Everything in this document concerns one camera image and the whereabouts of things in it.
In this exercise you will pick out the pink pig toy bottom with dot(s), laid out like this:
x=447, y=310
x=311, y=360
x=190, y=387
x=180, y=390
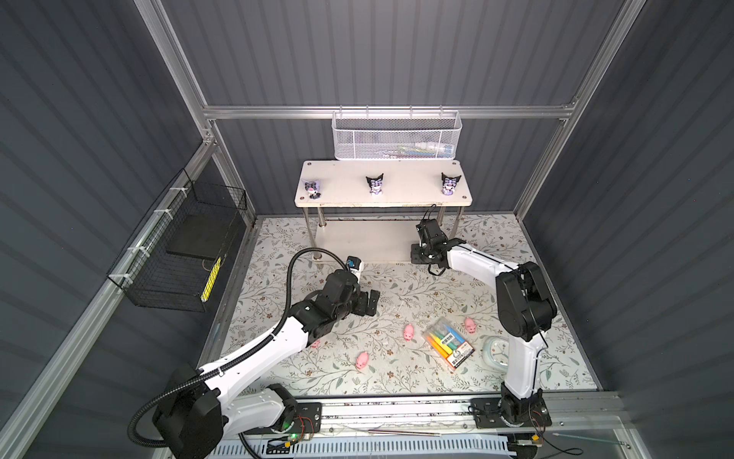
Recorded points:
x=362, y=361

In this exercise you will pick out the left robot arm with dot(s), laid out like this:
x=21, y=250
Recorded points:
x=200, y=406

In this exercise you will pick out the black purple toy figure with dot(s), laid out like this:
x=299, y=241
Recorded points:
x=375, y=185

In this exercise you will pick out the pack of coloured markers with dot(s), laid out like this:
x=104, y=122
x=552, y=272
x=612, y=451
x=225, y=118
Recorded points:
x=449, y=343

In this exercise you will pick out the white mesh wall basket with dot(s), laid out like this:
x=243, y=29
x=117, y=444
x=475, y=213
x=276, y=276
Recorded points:
x=359, y=136

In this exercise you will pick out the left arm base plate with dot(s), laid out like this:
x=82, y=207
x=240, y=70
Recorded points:
x=301, y=418

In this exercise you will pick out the white two-tier shelf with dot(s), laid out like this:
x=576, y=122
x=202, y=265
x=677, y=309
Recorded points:
x=406, y=184

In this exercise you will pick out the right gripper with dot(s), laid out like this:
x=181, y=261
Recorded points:
x=415, y=254

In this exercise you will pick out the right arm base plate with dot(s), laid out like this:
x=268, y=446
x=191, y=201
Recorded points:
x=497, y=412

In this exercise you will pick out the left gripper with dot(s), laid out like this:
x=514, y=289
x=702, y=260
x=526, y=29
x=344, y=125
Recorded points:
x=361, y=308

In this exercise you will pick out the light blue alarm clock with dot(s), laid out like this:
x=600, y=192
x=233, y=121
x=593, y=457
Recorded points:
x=495, y=353

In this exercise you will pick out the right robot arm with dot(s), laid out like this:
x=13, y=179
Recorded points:
x=525, y=306

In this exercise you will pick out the yellow marker in basket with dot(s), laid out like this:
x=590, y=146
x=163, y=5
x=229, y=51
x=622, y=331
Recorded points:
x=211, y=281

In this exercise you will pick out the black purple toy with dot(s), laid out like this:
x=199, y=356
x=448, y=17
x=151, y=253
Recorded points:
x=450, y=184

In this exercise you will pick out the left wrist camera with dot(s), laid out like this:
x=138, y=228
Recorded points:
x=355, y=266

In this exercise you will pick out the white vented cable duct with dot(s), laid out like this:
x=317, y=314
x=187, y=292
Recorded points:
x=384, y=446

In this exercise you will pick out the pens in white basket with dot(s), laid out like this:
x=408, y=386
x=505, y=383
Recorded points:
x=428, y=150

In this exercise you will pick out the black wire wall basket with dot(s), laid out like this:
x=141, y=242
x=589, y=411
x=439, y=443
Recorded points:
x=168, y=267

